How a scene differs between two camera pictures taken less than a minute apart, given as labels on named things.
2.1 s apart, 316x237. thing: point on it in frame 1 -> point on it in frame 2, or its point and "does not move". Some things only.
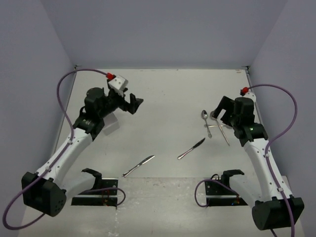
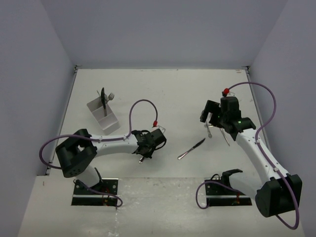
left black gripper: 125,106 -> 148,154
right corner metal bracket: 248,67 does not move
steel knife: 181,156 does not move
